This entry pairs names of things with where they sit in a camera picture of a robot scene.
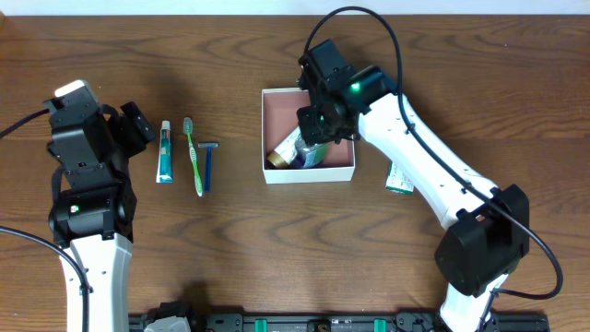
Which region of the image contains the small teal toothpaste tube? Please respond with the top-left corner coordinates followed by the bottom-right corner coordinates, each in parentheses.
top-left (156, 120), bottom-right (173, 184)

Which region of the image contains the clear sanitizer pump bottle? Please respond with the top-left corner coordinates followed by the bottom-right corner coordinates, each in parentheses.
top-left (291, 137), bottom-right (329, 169)

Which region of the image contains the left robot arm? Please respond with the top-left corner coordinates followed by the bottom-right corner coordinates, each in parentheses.
top-left (44, 79), bottom-right (155, 331)

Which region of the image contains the green toothbrush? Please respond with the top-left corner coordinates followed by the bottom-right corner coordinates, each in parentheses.
top-left (183, 117), bottom-right (204, 197)

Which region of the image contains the white box pink interior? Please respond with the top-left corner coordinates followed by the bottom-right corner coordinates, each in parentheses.
top-left (261, 88), bottom-right (356, 184)

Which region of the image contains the green white soap box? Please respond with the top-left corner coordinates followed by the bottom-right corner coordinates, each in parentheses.
top-left (385, 162), bottom-right (414, 196)

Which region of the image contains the blue disposable razor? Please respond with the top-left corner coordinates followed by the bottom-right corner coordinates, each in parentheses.
top-left (198, 141), bottom-right (218, 193)

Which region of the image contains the white floral cream tube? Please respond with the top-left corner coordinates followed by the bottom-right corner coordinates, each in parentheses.
top-left (266, 127), bottom-right (304, 170)

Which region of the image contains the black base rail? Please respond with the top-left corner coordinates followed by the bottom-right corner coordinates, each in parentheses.
top-left (128, 302), bottom-right (549, 332)

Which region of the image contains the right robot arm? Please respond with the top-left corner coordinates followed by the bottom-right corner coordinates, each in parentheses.
top-left (297, 40), bottom-right (529, 331)

